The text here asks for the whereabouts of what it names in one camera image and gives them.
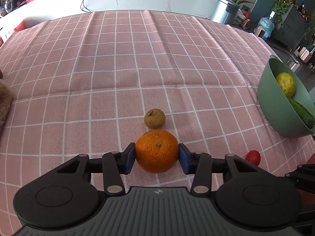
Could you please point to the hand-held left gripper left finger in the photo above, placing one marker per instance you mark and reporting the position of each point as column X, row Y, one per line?
column 129, row 158

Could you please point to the grey cabinet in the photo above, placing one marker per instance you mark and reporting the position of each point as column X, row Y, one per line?
column 290, row 32

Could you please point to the silver trash can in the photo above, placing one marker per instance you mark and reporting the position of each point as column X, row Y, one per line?
column 225, row 9

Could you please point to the orange tangerine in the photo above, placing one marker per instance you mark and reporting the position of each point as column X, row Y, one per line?
column 156, row 150

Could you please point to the red cherry tomato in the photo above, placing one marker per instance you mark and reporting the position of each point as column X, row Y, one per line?
column 253, row 157

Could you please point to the yellow-green pear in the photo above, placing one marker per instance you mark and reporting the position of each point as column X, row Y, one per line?
column 285, row 83

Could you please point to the small beige appliance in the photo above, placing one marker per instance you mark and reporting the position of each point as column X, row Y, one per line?
column 259, row 33

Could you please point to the brown longan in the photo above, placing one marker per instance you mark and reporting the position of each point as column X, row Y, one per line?
column 154, row 118

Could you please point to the red storage box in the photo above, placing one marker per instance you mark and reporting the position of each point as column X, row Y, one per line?
column 19, row 26

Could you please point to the brown fluffy cloth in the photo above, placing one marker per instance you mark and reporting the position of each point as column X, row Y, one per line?
column 4, row 103

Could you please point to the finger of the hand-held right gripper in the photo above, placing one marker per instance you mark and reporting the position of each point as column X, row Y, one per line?
column 302, row 174

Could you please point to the green cucumber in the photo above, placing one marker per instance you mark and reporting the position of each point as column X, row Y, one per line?
column 301, row 113

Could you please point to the green colander bowl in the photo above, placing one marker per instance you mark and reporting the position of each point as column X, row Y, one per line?
column 270, row 103

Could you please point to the blue water bottle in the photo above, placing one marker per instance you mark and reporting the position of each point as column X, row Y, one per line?
column 267, row 24

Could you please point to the pink checked tablecloth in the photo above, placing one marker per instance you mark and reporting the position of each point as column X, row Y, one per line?
column 123, row 54

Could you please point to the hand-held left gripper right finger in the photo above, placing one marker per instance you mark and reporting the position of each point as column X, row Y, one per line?
column 184, row 157

